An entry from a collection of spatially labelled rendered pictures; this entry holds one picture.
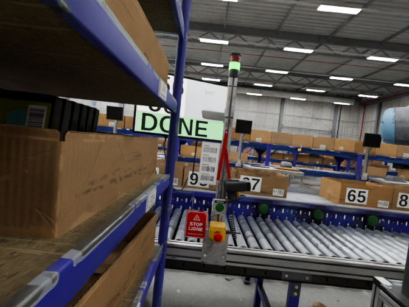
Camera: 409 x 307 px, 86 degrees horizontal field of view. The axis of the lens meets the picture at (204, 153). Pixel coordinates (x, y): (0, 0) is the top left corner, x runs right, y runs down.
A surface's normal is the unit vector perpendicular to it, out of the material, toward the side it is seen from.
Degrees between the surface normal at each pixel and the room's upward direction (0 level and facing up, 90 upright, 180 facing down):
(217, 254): 90
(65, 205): 90
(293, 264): 90
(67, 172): 90
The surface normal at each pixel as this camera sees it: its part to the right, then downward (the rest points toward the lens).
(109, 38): 0.99, 0.11
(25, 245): 0.11, -0.99
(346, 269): 0.00, 0.05
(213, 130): 0.34, 0.01
